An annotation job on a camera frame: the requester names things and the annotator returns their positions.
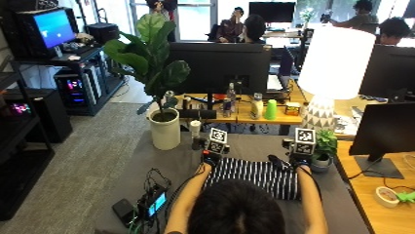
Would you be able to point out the large leafy plant white pot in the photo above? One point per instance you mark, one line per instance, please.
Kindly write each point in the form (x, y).
(150, 61)

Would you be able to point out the long wooden desk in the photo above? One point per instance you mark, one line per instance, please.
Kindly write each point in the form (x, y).
(284, 119)

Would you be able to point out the green plastic cup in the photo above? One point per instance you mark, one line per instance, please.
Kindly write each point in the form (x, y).
(270, 110)

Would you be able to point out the white marker cube left glove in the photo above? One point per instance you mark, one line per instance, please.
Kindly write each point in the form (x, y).
(217, 139)

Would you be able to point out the yellow box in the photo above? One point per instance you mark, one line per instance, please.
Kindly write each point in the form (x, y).
(292, 109)

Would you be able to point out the black equipment cart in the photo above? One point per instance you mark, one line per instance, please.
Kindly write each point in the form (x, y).
(88, 61)

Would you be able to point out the person's right hand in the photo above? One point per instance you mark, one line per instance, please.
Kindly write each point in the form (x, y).
(299, 159)

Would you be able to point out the white marker cube right glove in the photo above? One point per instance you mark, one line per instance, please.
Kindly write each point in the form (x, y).
(304, 140)

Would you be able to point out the black device with lit screen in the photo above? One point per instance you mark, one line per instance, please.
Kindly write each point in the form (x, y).
(153, 203)

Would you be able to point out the black monitor behind lamp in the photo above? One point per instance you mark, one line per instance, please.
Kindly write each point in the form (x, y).
(388, 71)

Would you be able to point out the black right palm camera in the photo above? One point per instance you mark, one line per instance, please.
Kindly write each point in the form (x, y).
(287, 144)

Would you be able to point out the black monitor square base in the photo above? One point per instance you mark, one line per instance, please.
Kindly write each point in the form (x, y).
(384, 130)

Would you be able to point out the white marker cube glove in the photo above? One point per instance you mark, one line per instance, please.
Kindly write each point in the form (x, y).
(304, 140)
(217, 139)

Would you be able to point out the black case on cart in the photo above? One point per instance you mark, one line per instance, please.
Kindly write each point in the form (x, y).
(103, 32)

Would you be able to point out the clear bottle behind plant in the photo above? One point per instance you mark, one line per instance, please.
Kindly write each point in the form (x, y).
(169, 96)

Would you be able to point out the flat black box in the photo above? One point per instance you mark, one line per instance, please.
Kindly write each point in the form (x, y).
(123, 209)

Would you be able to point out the small green potted plant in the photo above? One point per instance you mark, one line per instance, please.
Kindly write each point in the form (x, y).
(323, 146)

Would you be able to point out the tall clear bottle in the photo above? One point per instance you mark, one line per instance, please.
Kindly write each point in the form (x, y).
(231, 94)

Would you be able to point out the black shelf rack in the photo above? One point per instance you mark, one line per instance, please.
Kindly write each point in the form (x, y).
(21, 169)

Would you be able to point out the white tape roll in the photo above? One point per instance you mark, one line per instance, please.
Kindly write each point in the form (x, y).
(385, 196)

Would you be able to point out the monitor with blue screen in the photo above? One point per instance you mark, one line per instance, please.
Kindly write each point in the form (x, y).
(52, 29)

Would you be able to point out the white lamp patterned base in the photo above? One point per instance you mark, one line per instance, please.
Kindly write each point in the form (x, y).
(335, 61)

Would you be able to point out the short clear bottle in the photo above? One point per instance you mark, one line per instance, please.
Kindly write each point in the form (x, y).
(226, 109)

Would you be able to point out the wide black monitor on stand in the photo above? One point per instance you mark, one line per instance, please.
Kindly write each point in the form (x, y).
(218, 66)

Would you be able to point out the wooden side desk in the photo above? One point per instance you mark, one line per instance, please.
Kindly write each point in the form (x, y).
(388, 217)

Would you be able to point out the computer tower with coloured lights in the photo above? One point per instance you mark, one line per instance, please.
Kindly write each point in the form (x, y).
(73, 87)

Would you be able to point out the black left palm camera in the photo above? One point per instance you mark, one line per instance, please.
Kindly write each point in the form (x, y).
(198, 143)

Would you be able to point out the black palm camera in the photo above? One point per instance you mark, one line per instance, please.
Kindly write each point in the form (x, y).
(287, 144)
(198, 143)

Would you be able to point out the open laptop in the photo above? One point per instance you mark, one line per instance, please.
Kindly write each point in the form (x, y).
(284, 63)

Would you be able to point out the white paper cup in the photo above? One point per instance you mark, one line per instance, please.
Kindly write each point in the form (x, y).
(195, 128)

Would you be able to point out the green plastic toy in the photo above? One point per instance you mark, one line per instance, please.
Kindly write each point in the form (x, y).
(405, 196)

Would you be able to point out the person's left hand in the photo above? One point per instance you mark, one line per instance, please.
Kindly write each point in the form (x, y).
(211, 158)

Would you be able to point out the black white striped cloth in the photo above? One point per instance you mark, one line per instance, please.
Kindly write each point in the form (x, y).
(254, 175)

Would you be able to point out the distant black monitor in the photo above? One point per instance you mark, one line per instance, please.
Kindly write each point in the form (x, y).
(271, 11)

